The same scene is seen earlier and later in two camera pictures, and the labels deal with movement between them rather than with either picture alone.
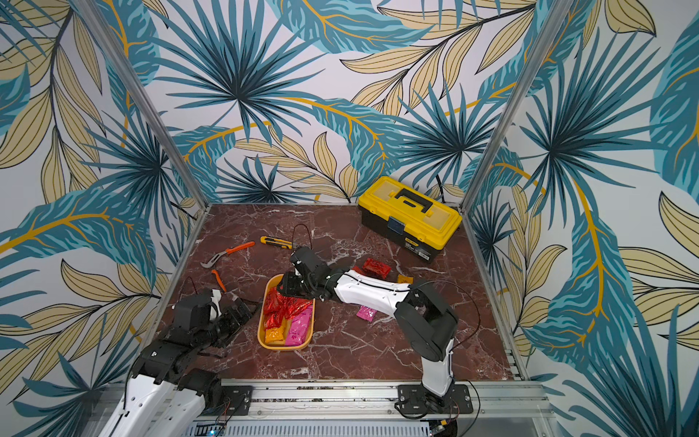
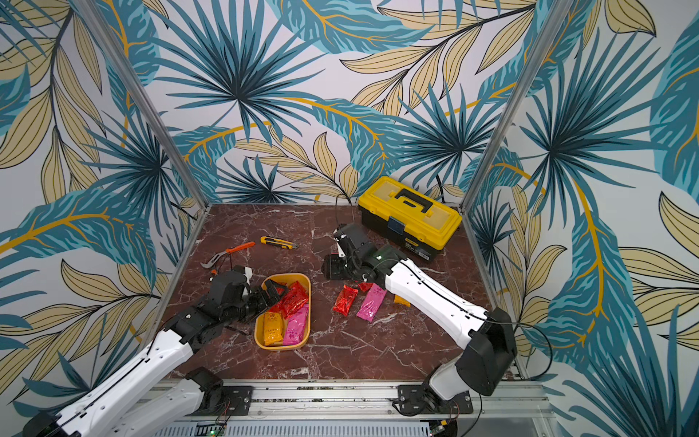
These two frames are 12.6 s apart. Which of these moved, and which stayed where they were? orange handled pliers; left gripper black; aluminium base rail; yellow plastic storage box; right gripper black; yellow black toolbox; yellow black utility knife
Moved: left gripper black; right gripper black
Stayed: aluminium base rail; yellow black utility knife; orange handled pliers; yellow black toolbox; yellow plastic storage box
